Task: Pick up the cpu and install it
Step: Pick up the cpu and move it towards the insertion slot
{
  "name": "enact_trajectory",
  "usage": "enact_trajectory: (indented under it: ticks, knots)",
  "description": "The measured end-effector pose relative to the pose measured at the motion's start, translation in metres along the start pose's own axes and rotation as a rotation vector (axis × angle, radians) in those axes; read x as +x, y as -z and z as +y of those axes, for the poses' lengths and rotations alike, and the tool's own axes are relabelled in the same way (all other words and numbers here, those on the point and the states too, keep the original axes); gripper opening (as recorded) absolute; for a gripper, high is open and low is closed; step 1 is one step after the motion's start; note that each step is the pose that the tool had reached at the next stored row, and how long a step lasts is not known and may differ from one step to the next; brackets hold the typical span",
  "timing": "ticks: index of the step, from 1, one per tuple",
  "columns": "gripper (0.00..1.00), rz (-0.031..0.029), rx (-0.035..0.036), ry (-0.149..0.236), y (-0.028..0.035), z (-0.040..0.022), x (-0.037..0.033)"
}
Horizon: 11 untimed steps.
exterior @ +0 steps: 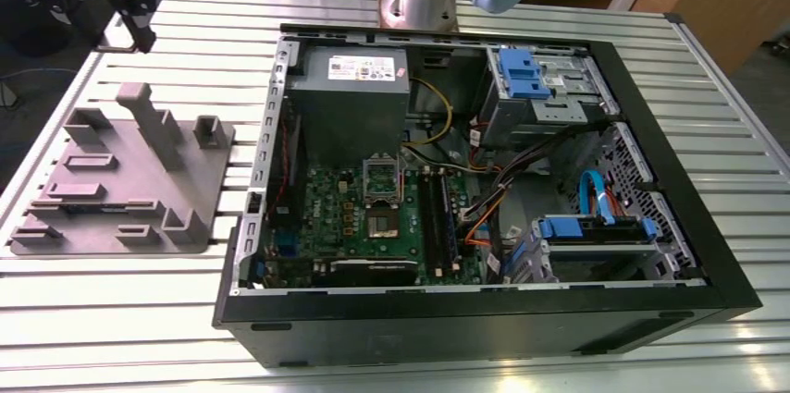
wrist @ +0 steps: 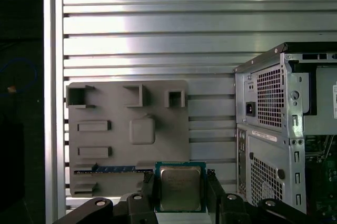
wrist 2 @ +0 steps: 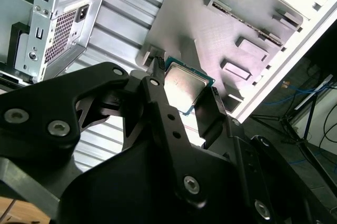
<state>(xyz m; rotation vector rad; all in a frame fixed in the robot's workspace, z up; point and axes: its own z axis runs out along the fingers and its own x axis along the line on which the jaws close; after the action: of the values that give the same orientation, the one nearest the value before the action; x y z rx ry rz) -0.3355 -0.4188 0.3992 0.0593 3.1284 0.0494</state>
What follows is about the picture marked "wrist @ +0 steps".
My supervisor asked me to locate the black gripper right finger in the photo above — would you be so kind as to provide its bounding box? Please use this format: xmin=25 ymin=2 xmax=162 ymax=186
xmin=206 ymin=171 xmax=337 ymax=224

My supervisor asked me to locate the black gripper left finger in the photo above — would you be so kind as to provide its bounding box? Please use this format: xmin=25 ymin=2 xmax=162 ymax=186
xmin=56 ymin=172 xmax=158 ymax=224

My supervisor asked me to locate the silver CPU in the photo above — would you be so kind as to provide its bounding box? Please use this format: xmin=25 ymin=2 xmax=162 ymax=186
xmin=154 ymin=160 xmax=208 ymax=213

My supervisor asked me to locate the blue RAM stick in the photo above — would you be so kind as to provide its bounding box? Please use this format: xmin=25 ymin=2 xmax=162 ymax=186
xmin=73 ymin=165 xmax=155 ymax=175

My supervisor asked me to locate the grey parts rack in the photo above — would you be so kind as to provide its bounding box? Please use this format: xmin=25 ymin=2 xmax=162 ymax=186
xmin=65 ymin=80 xmax=191 ymax=199

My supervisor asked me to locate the black PC case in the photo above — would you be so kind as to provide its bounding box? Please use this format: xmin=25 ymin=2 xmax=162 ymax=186
xmin=233 ymin=41 xmax=337 ymax=216

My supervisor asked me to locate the green motherboard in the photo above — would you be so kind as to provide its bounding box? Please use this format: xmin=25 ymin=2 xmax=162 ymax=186
xmin=305 ymin=134 xmax=337 ymax=221

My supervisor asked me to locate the grey power supply unit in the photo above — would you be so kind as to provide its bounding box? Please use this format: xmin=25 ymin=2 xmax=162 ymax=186
xmin=235 ymin=62 xmax=337 ymax=137

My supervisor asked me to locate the blue floor cable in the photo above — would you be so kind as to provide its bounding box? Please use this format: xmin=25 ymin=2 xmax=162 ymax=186
xmin=0 ymin=57 xmax=38 ymax=98

